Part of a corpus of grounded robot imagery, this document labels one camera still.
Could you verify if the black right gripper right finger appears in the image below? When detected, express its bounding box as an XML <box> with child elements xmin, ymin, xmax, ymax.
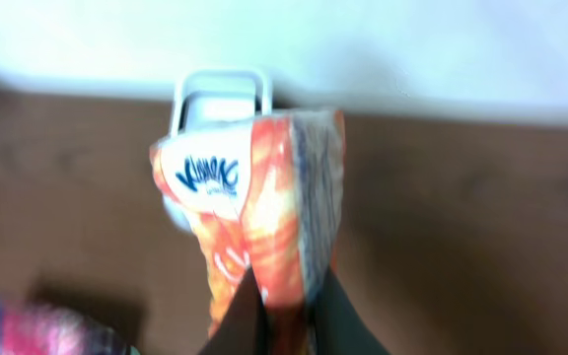
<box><xmin>307</xmin><ymin>268</ymin><xmax>390</xmax><ymax>355</ymax></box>

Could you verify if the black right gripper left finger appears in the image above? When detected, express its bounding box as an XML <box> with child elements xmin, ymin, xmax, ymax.
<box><xmin>199</xmin><ymin>268</ymin><xmax>269</xmax><ymax>355</ymax></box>

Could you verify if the small orange snack packet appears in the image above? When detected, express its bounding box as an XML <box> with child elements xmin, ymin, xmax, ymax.
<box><xmin>150</xmin><ymin>109</ymin><xmax>345</xmax><ymax>354</ymax></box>

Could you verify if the red purple snack bag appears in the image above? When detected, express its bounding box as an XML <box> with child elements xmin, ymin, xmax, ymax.
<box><xmin>0</xmin><ymin>301</ymin><xmax>139</xmax><ymax>355</ymax></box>

